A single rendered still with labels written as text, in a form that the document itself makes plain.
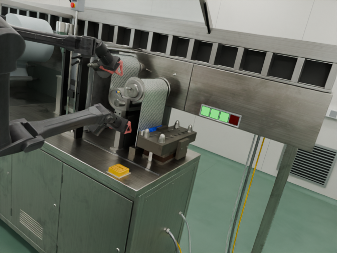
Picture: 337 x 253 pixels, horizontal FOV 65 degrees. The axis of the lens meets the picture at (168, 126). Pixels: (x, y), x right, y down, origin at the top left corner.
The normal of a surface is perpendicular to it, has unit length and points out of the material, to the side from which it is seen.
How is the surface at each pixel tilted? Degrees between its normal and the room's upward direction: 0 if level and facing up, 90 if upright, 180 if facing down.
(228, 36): 90
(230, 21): 90
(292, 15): 90
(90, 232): 90
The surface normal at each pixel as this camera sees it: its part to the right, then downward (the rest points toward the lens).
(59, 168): -0.52, 0.15
